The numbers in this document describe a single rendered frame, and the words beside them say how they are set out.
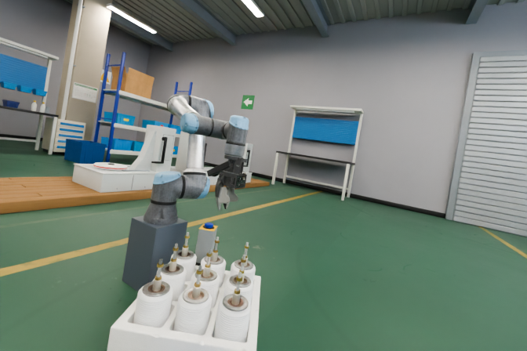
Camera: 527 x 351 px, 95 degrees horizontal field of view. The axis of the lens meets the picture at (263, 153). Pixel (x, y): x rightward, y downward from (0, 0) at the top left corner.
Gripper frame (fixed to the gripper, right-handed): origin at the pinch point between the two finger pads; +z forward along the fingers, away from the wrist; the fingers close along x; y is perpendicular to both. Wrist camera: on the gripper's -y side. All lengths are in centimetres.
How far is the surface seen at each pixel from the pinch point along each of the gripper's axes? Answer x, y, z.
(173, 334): -28.0, 12.1, 28.5
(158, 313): -28.2, 5.6, 25.7
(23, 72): 94, -572, -98
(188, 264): -7.2, -5.4, 22.9
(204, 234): 8.3, -13.1, 17.5
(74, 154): 131, -426, 34
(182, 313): -25.6, 11.8, 24.1
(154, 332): -30.8, 7.7, 28.4
